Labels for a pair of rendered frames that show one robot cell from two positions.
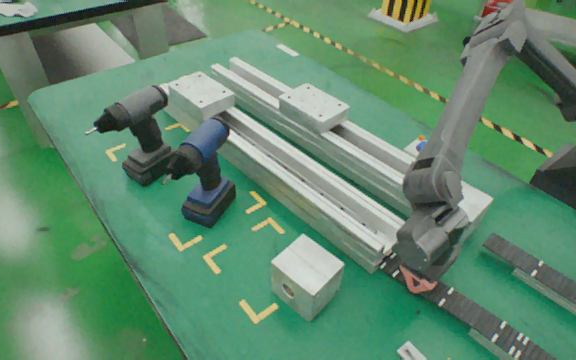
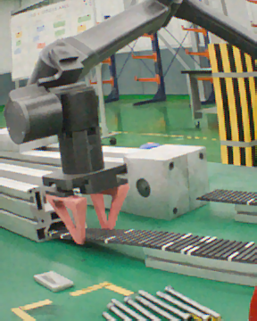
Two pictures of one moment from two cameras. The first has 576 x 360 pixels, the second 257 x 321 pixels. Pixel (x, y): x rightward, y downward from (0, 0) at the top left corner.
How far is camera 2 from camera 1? 0.64 m
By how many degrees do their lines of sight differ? 34
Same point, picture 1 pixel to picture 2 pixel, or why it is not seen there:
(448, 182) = (55, 48)
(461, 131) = (96, 34)
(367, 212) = (37, 182)
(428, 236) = (30, 96)
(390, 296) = (53, 253)
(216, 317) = not seen: outside the picture
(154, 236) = not seen: outside the picture
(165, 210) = not seen: outside the picture
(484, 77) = (135, 12)
